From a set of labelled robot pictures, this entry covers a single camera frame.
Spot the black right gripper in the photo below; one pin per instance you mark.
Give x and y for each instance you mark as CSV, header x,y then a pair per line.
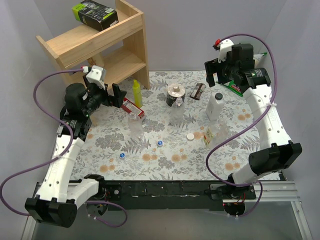
x,y
217,71

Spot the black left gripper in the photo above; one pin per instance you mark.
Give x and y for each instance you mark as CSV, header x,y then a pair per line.
x,y
110,97

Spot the clear plastic bottle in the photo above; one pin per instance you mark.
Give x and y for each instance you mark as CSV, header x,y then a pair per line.
x,y
177,112
135,126

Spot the blue white cap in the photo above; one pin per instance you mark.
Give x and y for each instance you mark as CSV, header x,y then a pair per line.
x,y
160,143
122,155

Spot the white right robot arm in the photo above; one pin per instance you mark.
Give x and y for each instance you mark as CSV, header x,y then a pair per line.
x,y
277,152

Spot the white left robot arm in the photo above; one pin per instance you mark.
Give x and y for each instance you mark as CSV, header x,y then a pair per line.
x,y
54,203

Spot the white bottle black cap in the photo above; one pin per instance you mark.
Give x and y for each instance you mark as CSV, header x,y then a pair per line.
x,y
215,105

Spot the yellow spray bottle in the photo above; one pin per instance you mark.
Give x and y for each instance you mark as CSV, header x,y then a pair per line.
x,y
137,93

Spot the clear bottle with label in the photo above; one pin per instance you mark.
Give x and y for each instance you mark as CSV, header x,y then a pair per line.
x,y
216,132

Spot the brown snack packet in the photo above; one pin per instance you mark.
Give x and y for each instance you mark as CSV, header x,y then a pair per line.
x,y
197,91

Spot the red white box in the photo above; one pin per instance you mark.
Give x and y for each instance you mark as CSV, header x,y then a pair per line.
x,y
130,107

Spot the green chips bag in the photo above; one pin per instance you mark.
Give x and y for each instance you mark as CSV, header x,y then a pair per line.
x,y
232,86

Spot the wooden shelf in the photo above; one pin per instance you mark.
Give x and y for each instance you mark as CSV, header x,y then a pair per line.
x,y
120,49

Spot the floral table mat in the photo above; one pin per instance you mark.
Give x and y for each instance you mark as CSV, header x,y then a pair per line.
x,y
178,158

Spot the black green box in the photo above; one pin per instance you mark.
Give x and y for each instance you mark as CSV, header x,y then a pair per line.
x,y
95,15

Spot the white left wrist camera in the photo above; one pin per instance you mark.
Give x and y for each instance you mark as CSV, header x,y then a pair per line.
x,y
97,76

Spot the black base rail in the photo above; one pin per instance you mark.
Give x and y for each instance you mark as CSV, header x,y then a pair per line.
x,y
172,194

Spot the aluminium frame rail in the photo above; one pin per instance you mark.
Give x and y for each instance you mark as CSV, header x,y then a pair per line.
x,y
279,191

